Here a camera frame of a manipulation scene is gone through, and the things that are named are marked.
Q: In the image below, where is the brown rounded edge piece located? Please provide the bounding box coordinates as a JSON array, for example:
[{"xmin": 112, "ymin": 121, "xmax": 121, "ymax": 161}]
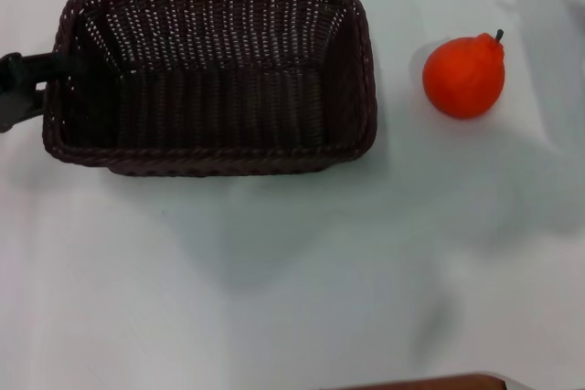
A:
[{"xmin": 336, "ymin": 373, "xmax": 506, "ymax": 390}]

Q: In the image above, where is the orange pear-shaped toy fruit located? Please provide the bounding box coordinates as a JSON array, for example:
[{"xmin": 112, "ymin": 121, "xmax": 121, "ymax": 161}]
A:
[{"xmin": 421, "ymin": 29, "xmax": 506, "ymax": 121}]

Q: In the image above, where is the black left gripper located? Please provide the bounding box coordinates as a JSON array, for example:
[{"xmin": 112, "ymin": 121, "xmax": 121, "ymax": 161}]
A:
[{"xmin": 0, "ymin": 52, "xmax": 70, "ymax": 134}]

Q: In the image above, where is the dark brown woven basket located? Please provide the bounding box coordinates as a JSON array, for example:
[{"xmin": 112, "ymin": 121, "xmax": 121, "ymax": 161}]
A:
[{"xmin": 42, "ymin": 0, "xmax": 379, "ymax": 178}]

